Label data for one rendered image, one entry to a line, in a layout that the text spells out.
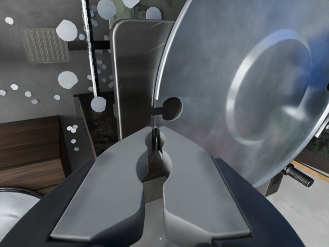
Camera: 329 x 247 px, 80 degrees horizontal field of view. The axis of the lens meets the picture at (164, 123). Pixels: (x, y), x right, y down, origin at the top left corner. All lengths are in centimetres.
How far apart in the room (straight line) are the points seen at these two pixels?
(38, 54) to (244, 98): 67
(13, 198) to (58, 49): 47
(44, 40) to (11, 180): 43
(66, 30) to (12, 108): 75
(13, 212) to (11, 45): 57
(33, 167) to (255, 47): 64
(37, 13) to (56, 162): 54
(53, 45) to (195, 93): 63
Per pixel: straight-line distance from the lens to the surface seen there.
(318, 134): 38
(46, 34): 76
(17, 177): 72
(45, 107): 98
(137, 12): 29
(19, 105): 99
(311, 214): 198
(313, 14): 28
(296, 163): 149
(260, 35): 22
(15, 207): 76
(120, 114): 16
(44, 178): 72
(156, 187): 43
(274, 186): 47
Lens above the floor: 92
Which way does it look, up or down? 53 degrees down
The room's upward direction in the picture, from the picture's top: 133 degrees clockwise
